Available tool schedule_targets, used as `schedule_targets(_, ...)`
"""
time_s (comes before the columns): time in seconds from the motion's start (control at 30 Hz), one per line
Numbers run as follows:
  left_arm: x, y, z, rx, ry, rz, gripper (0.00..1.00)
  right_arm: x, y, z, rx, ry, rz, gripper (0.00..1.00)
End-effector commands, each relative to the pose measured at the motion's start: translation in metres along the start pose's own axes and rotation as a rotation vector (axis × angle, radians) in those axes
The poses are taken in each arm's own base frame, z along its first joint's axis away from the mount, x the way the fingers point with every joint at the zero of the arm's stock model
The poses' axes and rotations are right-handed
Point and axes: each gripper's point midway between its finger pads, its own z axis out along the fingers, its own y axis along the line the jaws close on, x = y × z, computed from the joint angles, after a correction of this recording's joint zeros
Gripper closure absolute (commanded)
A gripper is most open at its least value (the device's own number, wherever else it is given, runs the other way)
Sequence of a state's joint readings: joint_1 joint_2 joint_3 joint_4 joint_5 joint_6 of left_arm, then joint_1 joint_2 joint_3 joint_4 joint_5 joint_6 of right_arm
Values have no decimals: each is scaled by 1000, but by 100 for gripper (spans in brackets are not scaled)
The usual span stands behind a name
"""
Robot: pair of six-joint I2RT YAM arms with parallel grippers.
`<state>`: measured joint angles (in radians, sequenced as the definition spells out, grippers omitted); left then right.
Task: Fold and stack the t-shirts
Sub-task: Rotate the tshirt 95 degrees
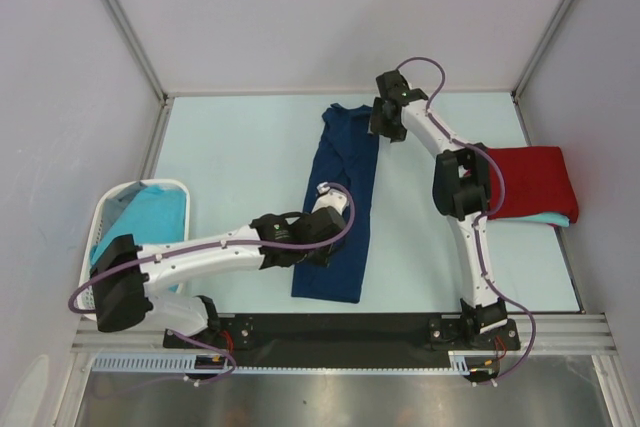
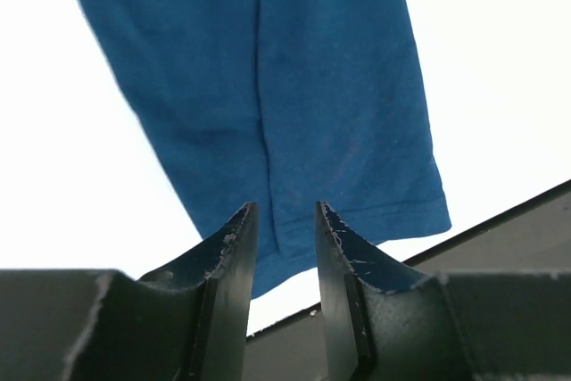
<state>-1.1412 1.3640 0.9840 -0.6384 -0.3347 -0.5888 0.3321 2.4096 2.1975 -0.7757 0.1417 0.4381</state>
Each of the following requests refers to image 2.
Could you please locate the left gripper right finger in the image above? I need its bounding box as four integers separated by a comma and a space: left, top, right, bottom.
315, 202, 570, 380

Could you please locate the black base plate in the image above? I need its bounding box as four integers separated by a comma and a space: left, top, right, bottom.
242, 182, 570, 381

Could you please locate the navy blue t shirt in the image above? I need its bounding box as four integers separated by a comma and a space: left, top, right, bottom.
79, 0, 451, 297

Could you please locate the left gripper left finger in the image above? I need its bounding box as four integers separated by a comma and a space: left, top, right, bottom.
1, 203, 258, 381

